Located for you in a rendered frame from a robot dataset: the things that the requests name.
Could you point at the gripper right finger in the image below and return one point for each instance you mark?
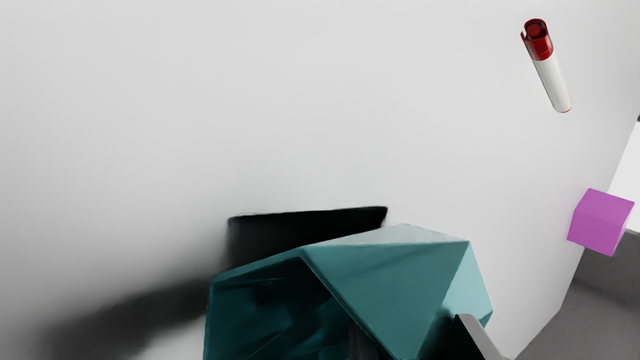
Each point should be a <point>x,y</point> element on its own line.
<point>479,340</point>

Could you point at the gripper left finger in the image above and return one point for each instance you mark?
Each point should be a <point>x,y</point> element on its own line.
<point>364,347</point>

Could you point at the teal faceted mug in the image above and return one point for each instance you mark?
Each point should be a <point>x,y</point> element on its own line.
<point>395,280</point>

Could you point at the magenta cube block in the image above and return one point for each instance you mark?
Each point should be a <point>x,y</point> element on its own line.
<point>600,222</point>

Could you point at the red and white marker pen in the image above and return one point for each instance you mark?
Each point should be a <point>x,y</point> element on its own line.
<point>549,70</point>

